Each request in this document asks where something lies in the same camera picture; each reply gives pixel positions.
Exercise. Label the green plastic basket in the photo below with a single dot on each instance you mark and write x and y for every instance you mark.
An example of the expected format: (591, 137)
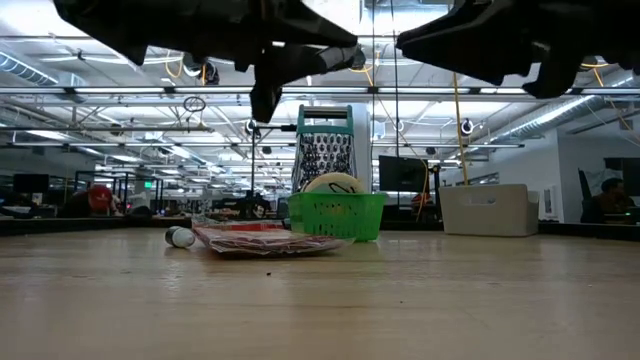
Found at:
(335, 217)

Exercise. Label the red popcorn bag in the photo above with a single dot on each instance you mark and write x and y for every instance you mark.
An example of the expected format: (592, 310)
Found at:
(265, 242)

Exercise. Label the teal metal cheese grater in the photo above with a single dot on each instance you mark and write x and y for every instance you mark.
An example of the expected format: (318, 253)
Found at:
(322, 155)

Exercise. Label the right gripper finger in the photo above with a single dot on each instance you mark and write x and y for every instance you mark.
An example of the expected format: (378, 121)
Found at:
(475, 25)
(495, 60)

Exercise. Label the white plastic bin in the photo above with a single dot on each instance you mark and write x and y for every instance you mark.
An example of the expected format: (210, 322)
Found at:
(490, 217)

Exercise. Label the dark wall screen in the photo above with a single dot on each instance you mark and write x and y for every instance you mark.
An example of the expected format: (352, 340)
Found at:
(627, 172)

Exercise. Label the black monitor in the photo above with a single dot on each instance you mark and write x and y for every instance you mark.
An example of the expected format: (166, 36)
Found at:
(30, 183)
(400, 175)

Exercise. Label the person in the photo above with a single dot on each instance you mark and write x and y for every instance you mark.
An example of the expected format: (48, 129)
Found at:
(97, 200)
(612, 200)

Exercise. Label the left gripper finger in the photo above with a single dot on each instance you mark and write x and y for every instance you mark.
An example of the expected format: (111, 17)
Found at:
(295, 62)
(315, 30)

